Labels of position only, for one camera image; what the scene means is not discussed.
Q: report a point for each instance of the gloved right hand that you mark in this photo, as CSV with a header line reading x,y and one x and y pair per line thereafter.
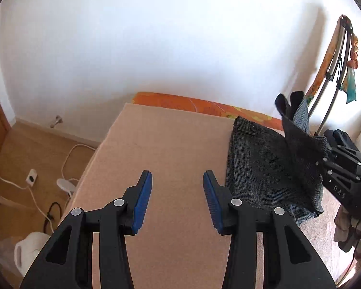
x,y
348,231

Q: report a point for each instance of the folded metal tripod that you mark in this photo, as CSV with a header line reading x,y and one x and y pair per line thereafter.
x,y
332,69

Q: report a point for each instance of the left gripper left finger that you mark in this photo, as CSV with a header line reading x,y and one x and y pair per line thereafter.
x,y
136,201

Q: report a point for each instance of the orange floral scarf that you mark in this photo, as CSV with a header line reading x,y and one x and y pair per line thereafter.
x,y
347,82

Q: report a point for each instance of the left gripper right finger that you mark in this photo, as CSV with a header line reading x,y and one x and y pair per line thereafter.
x,y
218,199

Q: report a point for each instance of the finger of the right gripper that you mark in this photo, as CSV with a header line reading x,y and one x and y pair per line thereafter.
x,y
296,98
283,106

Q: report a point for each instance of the grey houndstooth pants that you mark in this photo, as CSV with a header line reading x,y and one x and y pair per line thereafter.
x,y
266,169

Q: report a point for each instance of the metal door stopper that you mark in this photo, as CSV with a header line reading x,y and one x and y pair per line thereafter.
x,y
58,120

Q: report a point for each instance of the white plastic jug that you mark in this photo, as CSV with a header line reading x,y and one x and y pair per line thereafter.
x,y
26,250

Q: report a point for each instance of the orange floral bedsheet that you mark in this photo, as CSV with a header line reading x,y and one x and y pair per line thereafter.
x,y
206,107

